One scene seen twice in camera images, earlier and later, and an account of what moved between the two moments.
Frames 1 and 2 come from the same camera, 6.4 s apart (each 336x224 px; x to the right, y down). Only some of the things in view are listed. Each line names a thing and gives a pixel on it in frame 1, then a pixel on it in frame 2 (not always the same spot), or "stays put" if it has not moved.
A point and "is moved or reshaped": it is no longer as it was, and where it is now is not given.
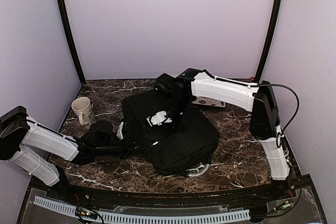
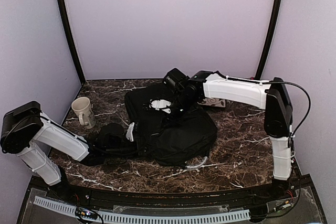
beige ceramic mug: (81, 106) stays put
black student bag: (186, 144) is moved or reshaped
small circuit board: (85, 213) stays put
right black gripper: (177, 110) -> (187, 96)
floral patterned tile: (208, 102) stays put
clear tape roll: (197, 171) -> (196, 162)
